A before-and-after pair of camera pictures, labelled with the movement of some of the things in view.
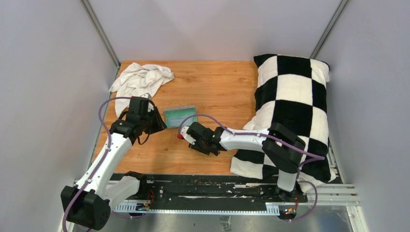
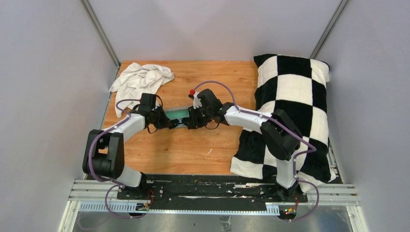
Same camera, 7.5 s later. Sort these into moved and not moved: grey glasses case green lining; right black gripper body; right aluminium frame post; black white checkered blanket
Moved: right black gripper body
Not moved: right aluminium frame post; grey glasses case green lining; black white checkered blanket
